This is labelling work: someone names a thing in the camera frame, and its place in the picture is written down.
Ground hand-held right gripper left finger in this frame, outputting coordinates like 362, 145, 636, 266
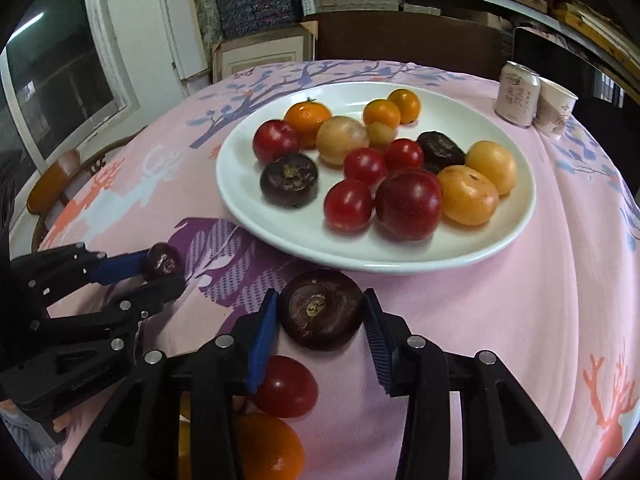
60, 287, 281, 480

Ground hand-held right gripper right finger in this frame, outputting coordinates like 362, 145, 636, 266
362, 287, 583, 480

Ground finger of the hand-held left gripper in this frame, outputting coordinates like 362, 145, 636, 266
30, 274, 188, 332
10, 242, 152, 307

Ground dark water chestnut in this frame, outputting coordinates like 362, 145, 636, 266
145, 242, 186, 282
416, 131, 467, 173
278, 270, 365, 352
259, 153, 320, 208

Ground white plate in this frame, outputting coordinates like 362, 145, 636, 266
216, 81, 537, 275

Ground large red plum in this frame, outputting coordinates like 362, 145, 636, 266
375, 168, 444, 241

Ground person's left forearm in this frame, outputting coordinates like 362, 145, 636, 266
0, 400, 63, 480

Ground red cherry tomato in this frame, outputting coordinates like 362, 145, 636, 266
383, 138, 425, 172
343, 147, 388, 187
323, 179, 375, 232
250, 355, 319, 419

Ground wooden chair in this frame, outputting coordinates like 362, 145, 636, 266
26, 127, 147, 257

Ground pink printed tablecloth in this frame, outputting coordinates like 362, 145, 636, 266
10, 59, 640, 480

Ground orange yellow round fruit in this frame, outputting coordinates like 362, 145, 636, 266
437, 166, 500, 226
465, 140, 518, 196

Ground small dark red plum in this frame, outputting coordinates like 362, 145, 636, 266
252, 120, 302, 163

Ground tan yellow round fruit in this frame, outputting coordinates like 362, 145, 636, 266
315, 115, 371, 167

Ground small tan fruit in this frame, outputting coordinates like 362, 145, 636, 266
367, 121, 399, 150

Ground white framed window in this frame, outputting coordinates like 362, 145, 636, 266
0, 0, 142, 173

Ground orange tangerine with stem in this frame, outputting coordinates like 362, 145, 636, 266
284, 97, 333, 148

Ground white door panel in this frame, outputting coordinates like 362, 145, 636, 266
101, 0, 210, 83

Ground cardboard box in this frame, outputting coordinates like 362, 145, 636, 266
211, 20, 319, 82

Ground grey stone slab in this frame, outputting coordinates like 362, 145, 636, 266
189, 0, 222, 55

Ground pink drink can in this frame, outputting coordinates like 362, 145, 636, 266
494, 61, 542, 127

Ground white paper cup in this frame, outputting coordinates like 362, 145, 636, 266
532, 77, 579, 141

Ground stack of blue patterned boxes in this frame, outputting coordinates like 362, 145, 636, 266
214, 0, 304, 39

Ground dark brown cabinet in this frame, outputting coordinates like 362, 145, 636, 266
315, 10, 514, 79

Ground black panel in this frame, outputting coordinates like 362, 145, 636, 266
511, 26, 640, 128

